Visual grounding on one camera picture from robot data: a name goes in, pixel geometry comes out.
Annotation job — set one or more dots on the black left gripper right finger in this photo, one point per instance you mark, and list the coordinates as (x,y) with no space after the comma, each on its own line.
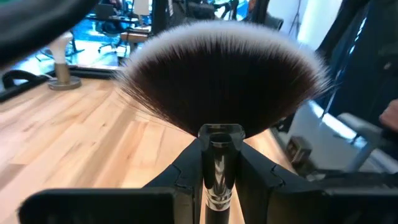
(311,208)

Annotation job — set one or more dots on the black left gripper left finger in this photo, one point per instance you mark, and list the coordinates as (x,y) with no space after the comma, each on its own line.
(124,208)

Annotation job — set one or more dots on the black fan makeup brush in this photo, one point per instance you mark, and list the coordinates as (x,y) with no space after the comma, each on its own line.
(224,87)

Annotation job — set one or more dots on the person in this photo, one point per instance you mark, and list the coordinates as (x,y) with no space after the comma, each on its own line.
(390,116)

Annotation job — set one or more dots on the white mushroom lamp brass base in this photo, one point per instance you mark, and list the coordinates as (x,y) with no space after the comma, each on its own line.
(62,71)

